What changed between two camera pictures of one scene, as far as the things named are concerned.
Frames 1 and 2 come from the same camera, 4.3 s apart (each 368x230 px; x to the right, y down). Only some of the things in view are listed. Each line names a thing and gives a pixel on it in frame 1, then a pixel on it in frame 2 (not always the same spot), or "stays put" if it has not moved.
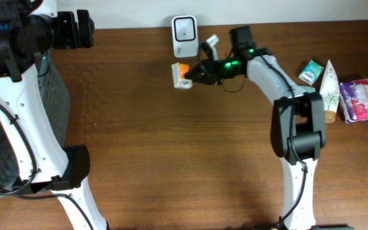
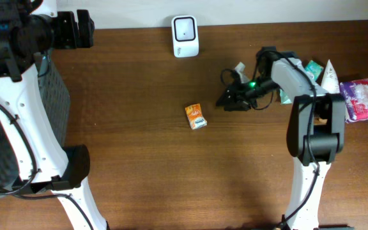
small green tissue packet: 311,73 stays put
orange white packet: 179,71 → 195,116
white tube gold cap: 330,92 stays put
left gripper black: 71,38 stays put
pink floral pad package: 361,99 stays put
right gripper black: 209,75 → 238,96
